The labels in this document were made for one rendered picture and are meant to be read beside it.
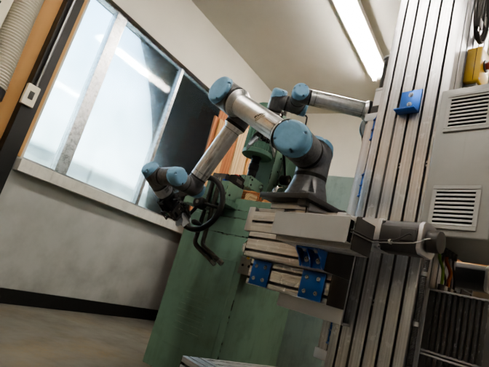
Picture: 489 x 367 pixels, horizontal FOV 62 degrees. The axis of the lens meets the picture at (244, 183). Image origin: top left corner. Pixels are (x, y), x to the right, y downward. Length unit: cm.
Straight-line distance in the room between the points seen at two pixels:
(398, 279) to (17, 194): 225
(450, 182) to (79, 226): 245
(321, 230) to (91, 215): 226
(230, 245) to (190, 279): 28
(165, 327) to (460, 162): 154
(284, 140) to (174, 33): 250
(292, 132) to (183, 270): 111
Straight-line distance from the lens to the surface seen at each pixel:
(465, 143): 132
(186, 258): 216
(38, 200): 290
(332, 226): 108
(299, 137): 129
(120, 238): 330
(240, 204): 204
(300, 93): 189
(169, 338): 216
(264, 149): 225
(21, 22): 270
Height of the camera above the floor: 49
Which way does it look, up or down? 14 degrees up
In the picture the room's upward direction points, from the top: 16 degrees clockwise
